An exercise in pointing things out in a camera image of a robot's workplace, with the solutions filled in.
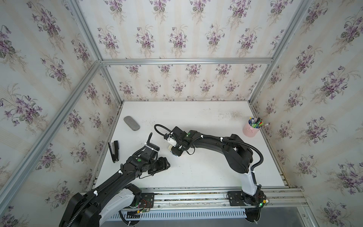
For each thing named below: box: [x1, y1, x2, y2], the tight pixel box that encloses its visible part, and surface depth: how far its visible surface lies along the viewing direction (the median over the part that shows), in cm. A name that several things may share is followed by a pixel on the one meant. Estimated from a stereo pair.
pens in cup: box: [248, 116, 271, 129], surface depth 93 cm
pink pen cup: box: [242, 118, 262, 138], surface depth 95 cm
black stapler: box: [107, 140, 120, 164], surface depth 92 cm
